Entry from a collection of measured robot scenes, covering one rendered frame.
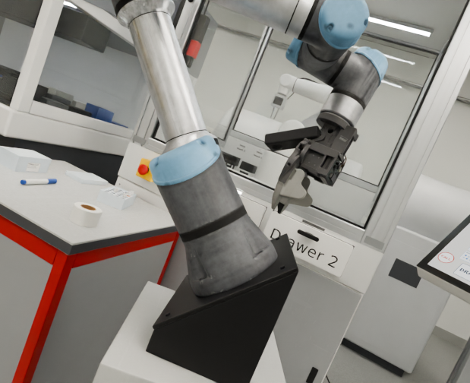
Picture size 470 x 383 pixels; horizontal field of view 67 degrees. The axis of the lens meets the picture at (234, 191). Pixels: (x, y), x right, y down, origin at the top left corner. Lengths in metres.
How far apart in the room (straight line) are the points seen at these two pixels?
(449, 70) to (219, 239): 0.97
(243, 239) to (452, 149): 4.13
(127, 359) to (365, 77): 0.63
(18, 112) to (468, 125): 4.19
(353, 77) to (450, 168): 3.85
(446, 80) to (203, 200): 0.95
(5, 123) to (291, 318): 1.23
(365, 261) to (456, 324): 3.58
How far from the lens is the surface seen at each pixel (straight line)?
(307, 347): 1.34
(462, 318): 4.77
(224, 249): 0.53
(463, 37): 1.35
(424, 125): 1.26
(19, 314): 1.01
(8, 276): 1.01
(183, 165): 0.53
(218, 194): 0.53
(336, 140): 0.71
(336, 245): 1.22
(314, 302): 1.28
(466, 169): 4.59
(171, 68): 0.72
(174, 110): 0.70
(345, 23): 0.61
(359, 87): 0.74
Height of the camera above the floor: 1.08
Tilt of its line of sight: 7 degrees down
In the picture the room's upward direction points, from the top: 22 degrees clockwise
